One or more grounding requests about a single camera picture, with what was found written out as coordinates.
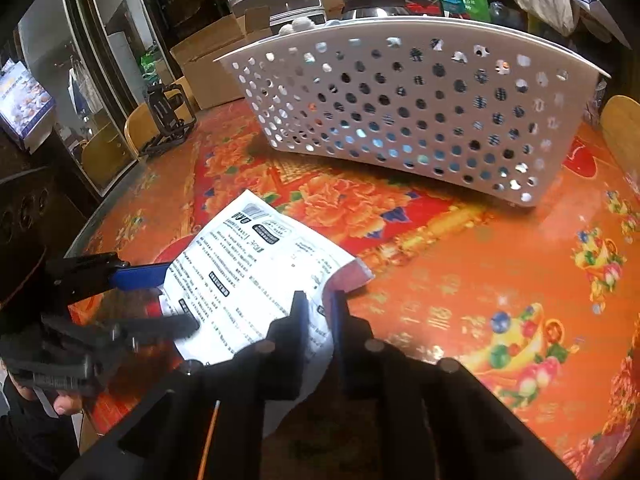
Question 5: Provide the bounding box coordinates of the black metal frame holder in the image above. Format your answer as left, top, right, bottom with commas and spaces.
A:
140, 82, 196, 157

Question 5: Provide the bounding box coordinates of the white printed paper sheet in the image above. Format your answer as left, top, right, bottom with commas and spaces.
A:
160, 191, 374, 436

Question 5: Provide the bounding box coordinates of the blue white product box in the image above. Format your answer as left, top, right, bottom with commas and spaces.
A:
0, 60, 55, 153

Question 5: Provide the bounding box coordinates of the white blue paper bag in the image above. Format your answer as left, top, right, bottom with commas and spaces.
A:
570, 0, 631, 49

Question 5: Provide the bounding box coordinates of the wooden chair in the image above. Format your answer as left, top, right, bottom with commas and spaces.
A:
600, 96, 640, 186
125, 77, 200, 158

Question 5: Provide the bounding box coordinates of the white perforated plastic basket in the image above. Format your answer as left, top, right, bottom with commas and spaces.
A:
220, 16, 604, 207

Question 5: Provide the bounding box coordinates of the person left hand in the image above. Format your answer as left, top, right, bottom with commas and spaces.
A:
8, 373, 82, 416

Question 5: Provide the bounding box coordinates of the wooden chair left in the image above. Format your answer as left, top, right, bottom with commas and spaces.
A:
125, 77, 200, 158

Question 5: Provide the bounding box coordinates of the wooden chair right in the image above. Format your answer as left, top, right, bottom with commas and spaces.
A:
600, 96, 640, 186

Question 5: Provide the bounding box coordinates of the open cardboard box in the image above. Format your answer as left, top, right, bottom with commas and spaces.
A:
168, 5, 274, 111

